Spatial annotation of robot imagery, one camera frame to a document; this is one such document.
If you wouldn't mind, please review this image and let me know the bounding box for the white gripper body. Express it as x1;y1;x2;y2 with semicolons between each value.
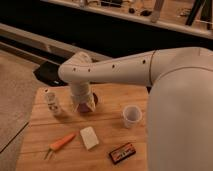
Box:
70;82;93;104

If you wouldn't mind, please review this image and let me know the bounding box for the black orange eraser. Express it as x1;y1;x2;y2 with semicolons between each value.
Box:
109;143;136;164

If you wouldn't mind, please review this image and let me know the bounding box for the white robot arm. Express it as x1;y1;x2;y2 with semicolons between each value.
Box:
58;47;213;171

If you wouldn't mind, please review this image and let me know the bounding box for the white sponge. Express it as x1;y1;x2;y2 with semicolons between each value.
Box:
80;127;99;150

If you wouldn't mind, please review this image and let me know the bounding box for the dark red bowl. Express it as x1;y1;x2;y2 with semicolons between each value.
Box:
78;93;98;113

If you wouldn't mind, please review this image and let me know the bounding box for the black bag on floor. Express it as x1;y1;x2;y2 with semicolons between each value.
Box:
33;62;66;87

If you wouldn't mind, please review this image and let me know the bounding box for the wooden board table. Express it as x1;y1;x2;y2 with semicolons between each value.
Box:
16;84;148;171

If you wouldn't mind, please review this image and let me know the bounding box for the orange carrot toy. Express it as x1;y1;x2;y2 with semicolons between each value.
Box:
45;133;76;158

